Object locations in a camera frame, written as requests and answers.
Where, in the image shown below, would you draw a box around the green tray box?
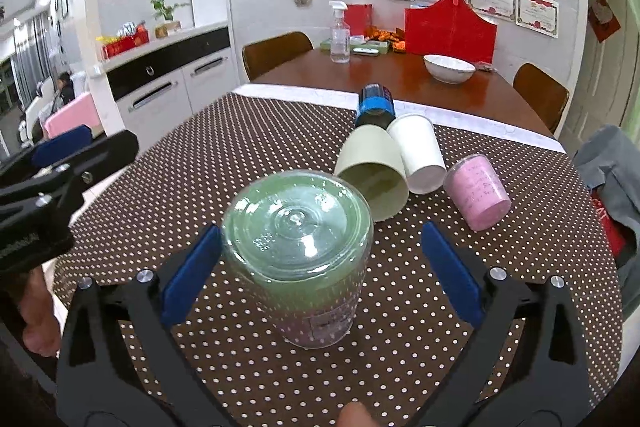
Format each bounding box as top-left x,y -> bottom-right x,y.
319,38 -> 390,55

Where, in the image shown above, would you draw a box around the orange snack packets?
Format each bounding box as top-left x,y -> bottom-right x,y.
364,26 -> 406,54

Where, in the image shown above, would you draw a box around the white paper cup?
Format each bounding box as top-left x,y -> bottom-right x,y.
387,115 -> 447,195

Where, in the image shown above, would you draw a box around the white door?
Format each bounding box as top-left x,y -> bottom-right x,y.
560,0 -> 636,155

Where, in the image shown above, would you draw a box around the black blue can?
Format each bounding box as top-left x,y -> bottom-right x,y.
355,83 -> 396,129

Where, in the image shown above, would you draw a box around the pink green clear plastic cup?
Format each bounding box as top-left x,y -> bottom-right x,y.
221,170 -> 373,349

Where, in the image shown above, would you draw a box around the red bag with letters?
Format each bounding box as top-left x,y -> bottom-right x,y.
590,190 -> 627,259

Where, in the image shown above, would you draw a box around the pink sofa cover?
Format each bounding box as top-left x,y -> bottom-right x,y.
44,92 -> 103,139

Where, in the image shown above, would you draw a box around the left hand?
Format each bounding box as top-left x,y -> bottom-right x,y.
18,267 -> 61,358

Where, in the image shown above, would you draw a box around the small potted plant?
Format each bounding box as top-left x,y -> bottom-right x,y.
151,0 -> 189,39

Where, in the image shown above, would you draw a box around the red gift bag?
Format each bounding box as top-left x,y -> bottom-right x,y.
405,0 -> 498,65

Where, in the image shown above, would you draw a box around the white ceramic bowl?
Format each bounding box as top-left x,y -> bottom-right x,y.
423,54 -> 476,84

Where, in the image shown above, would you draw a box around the light green paper cup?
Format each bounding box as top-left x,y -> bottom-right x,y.
334,124 -> 409,222

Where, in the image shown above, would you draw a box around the seated person in background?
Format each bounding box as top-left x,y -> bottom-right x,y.
52,72 -> 75,112

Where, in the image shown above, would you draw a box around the right brown chair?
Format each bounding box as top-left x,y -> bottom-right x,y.
513,63 -> 570,133

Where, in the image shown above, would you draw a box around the clear spray bottle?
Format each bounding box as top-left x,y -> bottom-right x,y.
329,1 -> 350,64

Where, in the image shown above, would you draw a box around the red box on cabinet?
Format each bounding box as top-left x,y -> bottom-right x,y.
96,20 -> 150,61

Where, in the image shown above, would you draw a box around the left brown chair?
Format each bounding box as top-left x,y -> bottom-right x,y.
242,31 -> 314,81

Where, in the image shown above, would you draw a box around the grey jacket on chair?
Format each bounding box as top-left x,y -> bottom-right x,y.
573,124 -> 639,319

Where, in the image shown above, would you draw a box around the brown chair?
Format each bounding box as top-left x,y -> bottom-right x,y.
242,31 -> 314,81
513,63 -> 570,133

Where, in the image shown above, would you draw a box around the right hand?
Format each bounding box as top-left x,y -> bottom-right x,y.
336,401 -> 378,427

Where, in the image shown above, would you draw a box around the small pink cup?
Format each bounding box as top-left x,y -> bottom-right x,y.
444,154 -> 512,232

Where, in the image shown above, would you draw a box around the white black sideboard cabinet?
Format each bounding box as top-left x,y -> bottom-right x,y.
88,22 -> 241,152

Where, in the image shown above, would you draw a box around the small red box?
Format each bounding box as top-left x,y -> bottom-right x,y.
345,4 -> 372,37

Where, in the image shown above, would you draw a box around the red diamond door decoration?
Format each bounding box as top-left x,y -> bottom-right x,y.
588,0 -> 620,43

